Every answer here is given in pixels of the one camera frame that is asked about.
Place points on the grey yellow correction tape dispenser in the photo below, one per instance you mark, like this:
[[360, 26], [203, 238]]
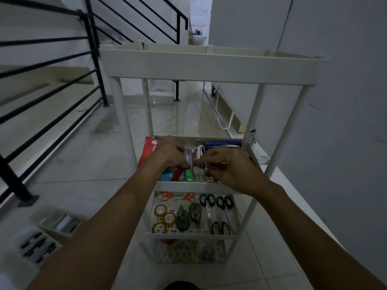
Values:
[[195, 212]]

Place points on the white metal floor rack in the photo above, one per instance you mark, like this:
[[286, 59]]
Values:
[[219, 110]]

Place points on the light blue small box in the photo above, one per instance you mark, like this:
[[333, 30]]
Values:
[[166, 176]]

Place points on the person's right fingers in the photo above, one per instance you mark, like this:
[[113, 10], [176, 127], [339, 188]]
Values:
[[213, 161]]

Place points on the green small stapler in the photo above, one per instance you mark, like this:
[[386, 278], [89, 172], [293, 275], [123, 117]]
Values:
[[189, 176]]

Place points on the white plastic shelf cart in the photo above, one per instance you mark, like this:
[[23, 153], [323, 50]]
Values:
[[208, 66]]

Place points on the person's right hand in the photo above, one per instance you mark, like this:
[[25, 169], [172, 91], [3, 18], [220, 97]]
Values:
[[238, 172]]

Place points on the person's left forearm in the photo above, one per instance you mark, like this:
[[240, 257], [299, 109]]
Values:
[[99, 232]]

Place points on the clear adhesive tape roll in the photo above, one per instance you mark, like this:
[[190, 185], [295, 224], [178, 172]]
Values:
[[159, 228], [170, 218], [160, 210]]

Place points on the white open storage box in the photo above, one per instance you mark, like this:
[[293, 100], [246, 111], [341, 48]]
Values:
[[62, 224]]

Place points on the green correction tape dispenser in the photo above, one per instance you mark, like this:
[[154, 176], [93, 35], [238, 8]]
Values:
[[182, 219]]

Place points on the small clear plastic packet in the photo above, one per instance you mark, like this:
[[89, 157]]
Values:
[[188, 156]]

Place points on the dark blue flat box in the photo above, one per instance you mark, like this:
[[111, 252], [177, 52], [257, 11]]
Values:
[[223, 144]]

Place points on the person's left fingers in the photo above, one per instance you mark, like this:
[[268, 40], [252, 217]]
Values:
[[183, 155]]

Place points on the red plastic packet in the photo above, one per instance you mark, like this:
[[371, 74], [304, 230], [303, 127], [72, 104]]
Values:
[[148, 152]]

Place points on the black silver stapler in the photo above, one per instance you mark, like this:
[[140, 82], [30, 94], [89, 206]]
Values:
[[202, 160]]

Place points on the person's right forearm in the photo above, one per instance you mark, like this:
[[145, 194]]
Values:
[[308, 238]]

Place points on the red small object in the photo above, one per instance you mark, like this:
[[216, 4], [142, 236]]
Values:
[[166, 241]]

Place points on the person's left hand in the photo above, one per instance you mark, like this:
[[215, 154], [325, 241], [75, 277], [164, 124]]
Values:
[[167, 152]]

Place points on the black metal stair railing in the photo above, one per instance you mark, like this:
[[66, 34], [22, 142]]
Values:
[[51, 75]]

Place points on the white organizer tray with pens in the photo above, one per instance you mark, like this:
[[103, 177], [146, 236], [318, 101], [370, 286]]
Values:
[[31, 246]]

